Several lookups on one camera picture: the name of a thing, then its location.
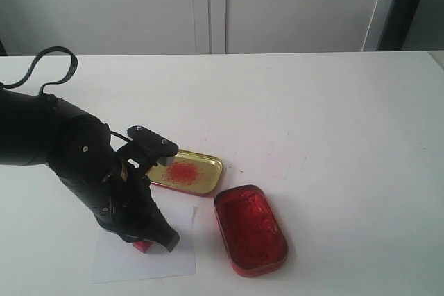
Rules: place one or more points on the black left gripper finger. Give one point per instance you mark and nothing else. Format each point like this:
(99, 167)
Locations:
(162, 233)

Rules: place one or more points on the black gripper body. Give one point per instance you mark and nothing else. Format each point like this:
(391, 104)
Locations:
(129, 208)

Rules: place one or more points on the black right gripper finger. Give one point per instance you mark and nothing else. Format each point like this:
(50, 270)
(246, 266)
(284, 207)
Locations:
(133, 236)

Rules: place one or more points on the red rubber stamp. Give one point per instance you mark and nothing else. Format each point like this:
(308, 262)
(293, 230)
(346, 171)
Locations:
(142, 246)

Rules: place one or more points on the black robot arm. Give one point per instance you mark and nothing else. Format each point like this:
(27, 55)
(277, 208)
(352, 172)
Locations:
(112, 183)

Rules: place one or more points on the red ink pad tin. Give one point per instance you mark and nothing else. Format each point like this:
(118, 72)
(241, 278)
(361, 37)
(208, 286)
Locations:
(252, 236)

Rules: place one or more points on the white paper sheet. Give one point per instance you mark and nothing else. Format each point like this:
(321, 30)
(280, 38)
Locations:
(116, 260)

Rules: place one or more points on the gold tin lid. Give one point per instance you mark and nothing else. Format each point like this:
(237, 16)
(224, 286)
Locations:
(190, 172)

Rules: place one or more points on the white cabinet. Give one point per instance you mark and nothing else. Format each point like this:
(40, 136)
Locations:
(155, 27)

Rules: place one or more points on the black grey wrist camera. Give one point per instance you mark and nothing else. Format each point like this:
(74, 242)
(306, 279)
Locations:
(147, 148)

